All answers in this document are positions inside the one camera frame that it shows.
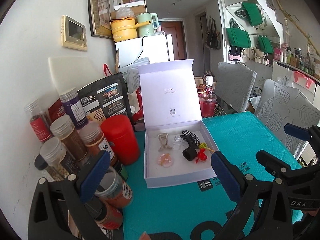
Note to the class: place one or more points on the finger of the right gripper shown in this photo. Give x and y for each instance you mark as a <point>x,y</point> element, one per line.
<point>297,132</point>

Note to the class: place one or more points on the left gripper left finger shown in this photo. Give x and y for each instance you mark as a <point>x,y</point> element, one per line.
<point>46,218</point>

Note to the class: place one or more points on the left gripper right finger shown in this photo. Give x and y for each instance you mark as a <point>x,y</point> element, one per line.
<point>274,220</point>

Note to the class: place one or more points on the yellow lollipop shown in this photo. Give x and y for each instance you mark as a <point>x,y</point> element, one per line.
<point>203,145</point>

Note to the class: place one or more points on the black ring cuff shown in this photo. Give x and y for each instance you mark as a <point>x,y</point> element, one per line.
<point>189,153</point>

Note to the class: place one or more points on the black hair claw clip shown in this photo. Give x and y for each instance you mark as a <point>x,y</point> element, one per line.
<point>191,144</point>

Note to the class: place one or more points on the black white checkered scrunchie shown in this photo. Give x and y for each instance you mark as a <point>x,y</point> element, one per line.
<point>191,135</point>

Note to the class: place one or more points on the pink round compact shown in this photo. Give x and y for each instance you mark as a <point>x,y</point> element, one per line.
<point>165,160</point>

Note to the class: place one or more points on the beige hair claw clip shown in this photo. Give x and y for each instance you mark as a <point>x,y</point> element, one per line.
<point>164,138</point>

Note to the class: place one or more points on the grey leaf pattern chair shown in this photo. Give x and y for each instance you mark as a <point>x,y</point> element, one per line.
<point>280,105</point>

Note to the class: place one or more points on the seed spice jar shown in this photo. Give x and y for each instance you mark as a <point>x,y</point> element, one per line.
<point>54,152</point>

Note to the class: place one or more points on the orange label open jar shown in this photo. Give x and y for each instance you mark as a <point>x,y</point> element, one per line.
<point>114,189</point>

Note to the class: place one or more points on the brown spice jar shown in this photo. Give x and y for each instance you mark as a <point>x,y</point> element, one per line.
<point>64,129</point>

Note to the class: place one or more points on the orange spice jar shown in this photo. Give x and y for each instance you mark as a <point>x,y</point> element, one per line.
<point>94,139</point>

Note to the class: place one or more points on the red label spice jar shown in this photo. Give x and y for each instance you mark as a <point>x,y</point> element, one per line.
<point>38,120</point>

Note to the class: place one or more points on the white open gift box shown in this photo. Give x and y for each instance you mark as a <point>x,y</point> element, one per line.
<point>171,105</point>

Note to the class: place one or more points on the purple lid spice jar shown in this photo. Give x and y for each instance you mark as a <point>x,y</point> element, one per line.
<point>73,107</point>

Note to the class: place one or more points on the red drink cup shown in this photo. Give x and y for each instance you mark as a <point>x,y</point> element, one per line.
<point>207,104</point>

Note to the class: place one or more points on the red canister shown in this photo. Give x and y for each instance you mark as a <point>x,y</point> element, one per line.
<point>120,135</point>

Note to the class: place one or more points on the green tote bag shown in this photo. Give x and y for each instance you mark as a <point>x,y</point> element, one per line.
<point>238,38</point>

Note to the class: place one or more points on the black snack pouch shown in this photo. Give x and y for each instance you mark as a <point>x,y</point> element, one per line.
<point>105,97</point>

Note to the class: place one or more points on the brown door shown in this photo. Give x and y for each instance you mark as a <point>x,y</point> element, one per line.
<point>176,30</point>

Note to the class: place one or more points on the white refrigerator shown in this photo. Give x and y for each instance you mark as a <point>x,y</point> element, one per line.
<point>157,48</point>

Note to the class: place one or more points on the yellow pot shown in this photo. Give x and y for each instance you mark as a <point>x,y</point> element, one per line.
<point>125,29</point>

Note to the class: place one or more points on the green kettle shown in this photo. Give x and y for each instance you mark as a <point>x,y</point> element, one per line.
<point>151,27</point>

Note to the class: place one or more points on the framed picture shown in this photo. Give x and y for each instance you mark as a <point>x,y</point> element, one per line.
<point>99,18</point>

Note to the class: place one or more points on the gold wall intercom panel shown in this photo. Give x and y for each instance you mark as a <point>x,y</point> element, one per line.
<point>73,34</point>

